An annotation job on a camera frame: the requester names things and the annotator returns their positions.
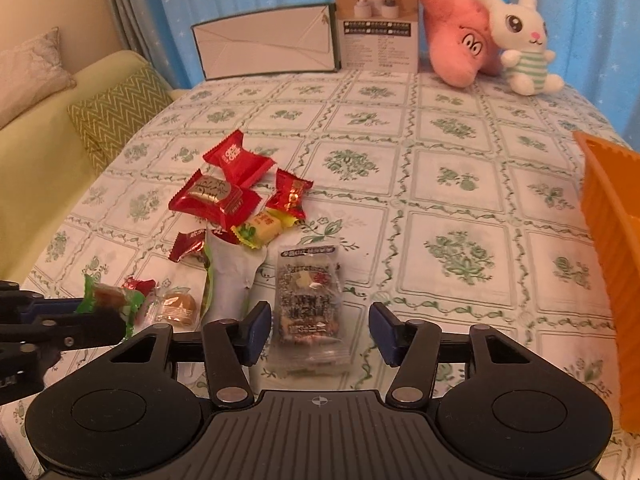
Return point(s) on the small red candy packet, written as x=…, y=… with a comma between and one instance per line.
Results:
x=143, y=286

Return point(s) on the red gold label snack packet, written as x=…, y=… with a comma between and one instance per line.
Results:
x=215, y=200

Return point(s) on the white bunny plush toy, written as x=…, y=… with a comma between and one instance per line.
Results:
x=520, y=32

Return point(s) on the beige patterned cushion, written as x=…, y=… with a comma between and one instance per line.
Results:
x=30, y=72

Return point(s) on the white flat envelope box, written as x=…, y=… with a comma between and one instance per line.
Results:
x=293, y=39

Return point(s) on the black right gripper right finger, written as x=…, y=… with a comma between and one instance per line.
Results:
x=412, y=347

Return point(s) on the pink plush toy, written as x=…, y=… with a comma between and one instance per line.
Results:
x=459, y=42

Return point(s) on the dark red snack packet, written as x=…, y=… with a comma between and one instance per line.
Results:
x=190, y=246

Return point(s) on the clear wrapped brown pastry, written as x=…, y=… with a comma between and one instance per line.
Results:
x=174, y=306

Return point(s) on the green zigzag cushion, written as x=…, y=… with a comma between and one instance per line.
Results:
x=106, y=122

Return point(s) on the clear mixed nuts packet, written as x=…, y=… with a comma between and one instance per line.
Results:
x=308, y=335

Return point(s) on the yellow green candy packet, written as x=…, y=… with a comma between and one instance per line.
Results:
x=262, y=228

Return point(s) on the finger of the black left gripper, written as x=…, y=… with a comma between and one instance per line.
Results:
x=29, y=318

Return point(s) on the red gold candy packet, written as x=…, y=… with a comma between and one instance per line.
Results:
x=288, y=194

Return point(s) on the floral green white tablecloth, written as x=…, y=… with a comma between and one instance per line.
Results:
x=455, y=207

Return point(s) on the brown white product box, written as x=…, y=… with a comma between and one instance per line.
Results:
x=378, y=35

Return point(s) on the green candy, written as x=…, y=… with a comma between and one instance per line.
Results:
x=126, y=302

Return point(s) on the green edged silver snack packet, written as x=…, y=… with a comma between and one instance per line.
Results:
x=230, y=273

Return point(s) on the red pillow snack packet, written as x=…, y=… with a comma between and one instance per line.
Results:
x=240, y=167

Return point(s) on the blue star curtain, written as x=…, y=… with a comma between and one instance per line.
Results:
x=350, y=5

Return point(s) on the orange plastic basket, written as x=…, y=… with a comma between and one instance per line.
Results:
x=610, y=205

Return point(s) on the yellow green sofa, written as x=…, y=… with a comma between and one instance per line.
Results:
x=44, y=166

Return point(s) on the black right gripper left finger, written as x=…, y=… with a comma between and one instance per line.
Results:
x=228, y=347

